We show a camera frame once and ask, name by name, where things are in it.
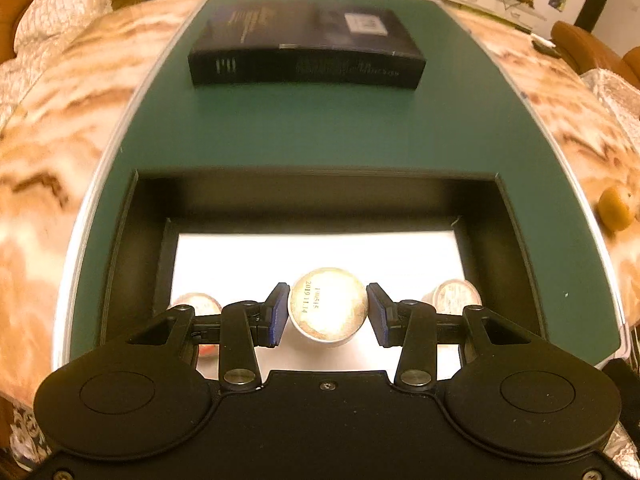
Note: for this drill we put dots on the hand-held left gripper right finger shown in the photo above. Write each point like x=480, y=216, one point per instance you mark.
x=380, y=318

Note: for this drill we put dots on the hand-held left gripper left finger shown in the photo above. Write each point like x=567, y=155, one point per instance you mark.
x=278, y=316

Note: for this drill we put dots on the silver lid can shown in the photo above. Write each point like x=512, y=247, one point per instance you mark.
x=327, y=305
x=452, y=295
x=202, y=304

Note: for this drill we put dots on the black box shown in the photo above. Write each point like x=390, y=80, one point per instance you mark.
x=140, y=240

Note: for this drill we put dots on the marble desktop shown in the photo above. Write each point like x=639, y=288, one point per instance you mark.
x=50, y=150

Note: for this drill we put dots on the white paper sheet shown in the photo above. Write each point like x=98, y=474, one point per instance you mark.
x=320, y=255

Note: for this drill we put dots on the green desk mat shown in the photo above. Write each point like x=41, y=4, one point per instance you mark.
x=325, y=130

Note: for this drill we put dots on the orange fruit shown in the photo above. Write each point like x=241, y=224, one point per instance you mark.
x=616, y=208

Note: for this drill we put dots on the black book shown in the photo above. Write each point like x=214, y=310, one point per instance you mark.
x=305, y=42

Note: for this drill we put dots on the patterned cloth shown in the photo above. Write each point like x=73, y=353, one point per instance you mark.
x=27, y=435

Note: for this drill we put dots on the black remote control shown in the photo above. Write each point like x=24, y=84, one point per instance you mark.
x=545, y=46

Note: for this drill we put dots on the silver quilted cloth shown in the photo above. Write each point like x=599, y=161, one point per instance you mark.
x=612, y=92

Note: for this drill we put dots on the white fluffy cushion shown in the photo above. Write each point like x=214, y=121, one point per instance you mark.
x=55, y=10

